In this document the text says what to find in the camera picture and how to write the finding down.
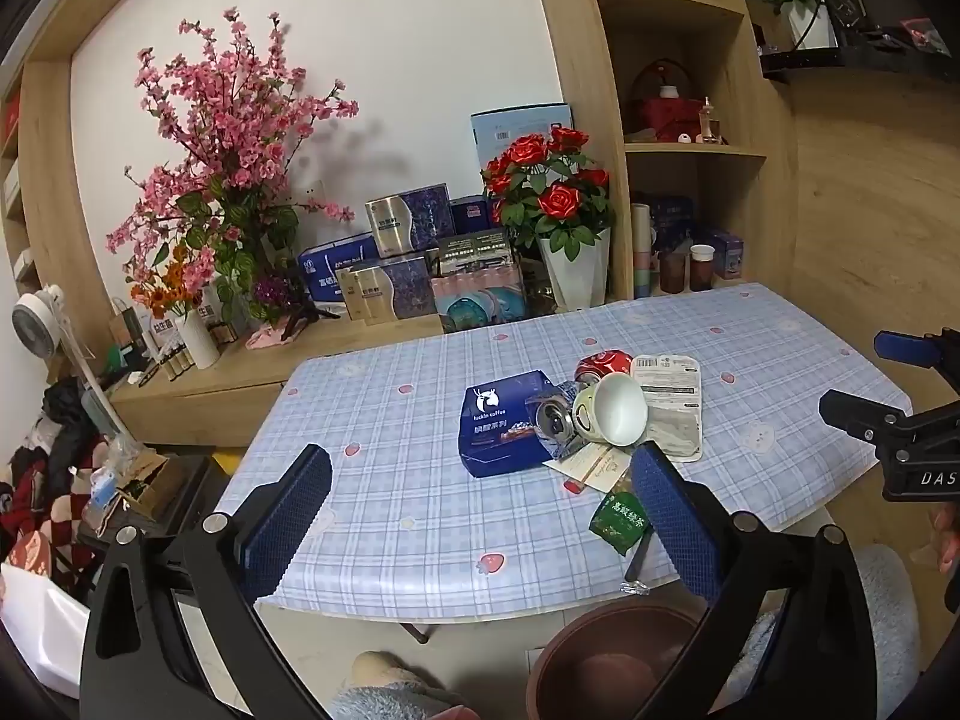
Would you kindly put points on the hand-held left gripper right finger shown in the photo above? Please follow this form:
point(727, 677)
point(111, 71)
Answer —
point(671, 517)

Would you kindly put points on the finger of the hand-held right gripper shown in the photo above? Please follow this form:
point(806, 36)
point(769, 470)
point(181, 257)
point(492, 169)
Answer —
point(862, 411)
point(904, 349)

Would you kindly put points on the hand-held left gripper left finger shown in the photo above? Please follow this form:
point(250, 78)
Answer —
point(289, 517)

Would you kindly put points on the green foil packet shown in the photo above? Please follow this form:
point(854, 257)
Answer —
point(619, 525)

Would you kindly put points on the white paper card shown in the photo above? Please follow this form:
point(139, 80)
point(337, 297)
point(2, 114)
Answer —
point(596, 465)

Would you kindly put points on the clear labelled plastic package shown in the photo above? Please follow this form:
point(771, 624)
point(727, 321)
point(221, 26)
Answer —
point(667, 382)

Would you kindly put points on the crushed purple patterned can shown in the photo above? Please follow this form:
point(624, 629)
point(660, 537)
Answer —
point(551, 420)

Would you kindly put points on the crushed red can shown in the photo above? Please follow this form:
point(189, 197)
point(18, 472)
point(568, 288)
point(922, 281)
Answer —
point(600, 366)

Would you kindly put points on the brown plastic bucket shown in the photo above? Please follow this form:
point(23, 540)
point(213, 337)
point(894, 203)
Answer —
point(600, 675)

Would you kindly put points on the blue printed carton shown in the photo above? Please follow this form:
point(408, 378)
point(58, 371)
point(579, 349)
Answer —
point(499, 427)

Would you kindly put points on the person's right hand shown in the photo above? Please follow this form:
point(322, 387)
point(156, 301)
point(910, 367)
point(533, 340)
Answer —
point(949, 540)

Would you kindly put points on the wooden sideboard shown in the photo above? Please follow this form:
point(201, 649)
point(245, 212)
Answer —
point(225, 390)

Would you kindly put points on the person's right leg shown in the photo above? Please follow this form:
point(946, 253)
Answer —
point(889, 615)

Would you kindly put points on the person's leg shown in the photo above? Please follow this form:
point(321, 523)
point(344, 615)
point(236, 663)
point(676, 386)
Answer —
point(889, 615)
point(390, 694)

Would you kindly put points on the open cardboard box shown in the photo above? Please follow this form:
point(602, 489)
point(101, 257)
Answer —
point(146, 487)

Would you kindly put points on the pink cloth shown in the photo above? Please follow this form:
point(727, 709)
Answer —
point(270, 337)

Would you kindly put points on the row of small amber bottles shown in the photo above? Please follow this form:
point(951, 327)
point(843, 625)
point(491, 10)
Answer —
point(176, 367)

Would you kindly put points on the white cylinder vase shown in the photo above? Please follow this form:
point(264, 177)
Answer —
point(199, 341)

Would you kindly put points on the small blue picture box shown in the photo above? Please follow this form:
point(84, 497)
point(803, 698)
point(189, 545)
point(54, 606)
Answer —
point(726, 253)

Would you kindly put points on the person's left leg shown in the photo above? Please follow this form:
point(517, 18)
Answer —
point(390, 694)

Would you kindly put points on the small black tripod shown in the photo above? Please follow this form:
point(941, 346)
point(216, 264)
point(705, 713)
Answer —
point(307, 315)

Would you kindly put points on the brown cup with white insert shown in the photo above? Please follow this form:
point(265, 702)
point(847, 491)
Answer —
point(701, 270)

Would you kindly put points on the purple artificial flowers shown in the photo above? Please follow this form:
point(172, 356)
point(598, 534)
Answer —
point(274, 291)

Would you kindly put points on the wooden shelf unit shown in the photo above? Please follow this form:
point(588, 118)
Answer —
point(720, 187)

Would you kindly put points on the small silver and blue box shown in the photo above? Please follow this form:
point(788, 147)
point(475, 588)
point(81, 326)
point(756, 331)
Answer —
point(386, 292)

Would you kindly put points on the pile of clothes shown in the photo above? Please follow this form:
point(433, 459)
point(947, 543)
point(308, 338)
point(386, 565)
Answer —
point(45, 480)

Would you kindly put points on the kraft paper bag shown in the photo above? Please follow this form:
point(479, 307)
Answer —
point(127, 330)

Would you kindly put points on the orange artificial flowers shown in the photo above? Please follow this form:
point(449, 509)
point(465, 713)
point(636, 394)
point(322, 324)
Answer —
point(161, 292)

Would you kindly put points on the white faceted flower pot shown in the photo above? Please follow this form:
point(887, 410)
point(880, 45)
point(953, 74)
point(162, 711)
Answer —
point(574, 277)

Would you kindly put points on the blue and white tissue pack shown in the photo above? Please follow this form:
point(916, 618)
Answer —
point(334, 259)

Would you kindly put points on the dark glossy package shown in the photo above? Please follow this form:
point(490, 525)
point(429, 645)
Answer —
point(540, 289)

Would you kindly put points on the stack of pastel cups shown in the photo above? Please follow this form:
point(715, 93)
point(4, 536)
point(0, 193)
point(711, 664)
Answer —
point(641, 255)

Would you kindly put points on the dark blue shelf box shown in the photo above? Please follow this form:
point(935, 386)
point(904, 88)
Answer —
point(671, 221)

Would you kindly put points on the white plastic tub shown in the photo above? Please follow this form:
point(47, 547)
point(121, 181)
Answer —
point(37, 630)

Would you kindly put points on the pink bottle gift set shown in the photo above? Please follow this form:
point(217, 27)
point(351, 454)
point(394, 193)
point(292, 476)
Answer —
point(480, 300)

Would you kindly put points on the small glass bottle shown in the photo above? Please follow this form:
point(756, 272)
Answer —
point(709, 126)

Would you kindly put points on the white standing fan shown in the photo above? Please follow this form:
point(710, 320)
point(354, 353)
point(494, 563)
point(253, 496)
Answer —
point(37, 322)

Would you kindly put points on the large silver and blue box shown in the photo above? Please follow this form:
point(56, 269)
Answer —
point(409, 221)

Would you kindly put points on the dark green box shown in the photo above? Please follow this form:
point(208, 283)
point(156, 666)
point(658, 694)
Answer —
point(476, 247)

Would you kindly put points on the red artificial rose bouquet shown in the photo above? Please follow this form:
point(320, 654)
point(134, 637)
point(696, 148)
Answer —
point(559, 199)

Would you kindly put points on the small dark blue box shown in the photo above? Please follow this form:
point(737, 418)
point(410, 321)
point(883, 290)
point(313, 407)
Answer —
point(472, 216)

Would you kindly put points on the pink artificial blossom branches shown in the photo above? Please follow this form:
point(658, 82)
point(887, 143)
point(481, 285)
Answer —
point(225, 120)

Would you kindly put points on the light blue flat box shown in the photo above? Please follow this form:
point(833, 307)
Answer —
point(510, 127)

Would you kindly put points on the wooden side shelf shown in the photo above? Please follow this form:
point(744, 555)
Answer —
point(11, 165)

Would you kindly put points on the black wall shelf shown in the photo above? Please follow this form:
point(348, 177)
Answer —
point(870, 22)

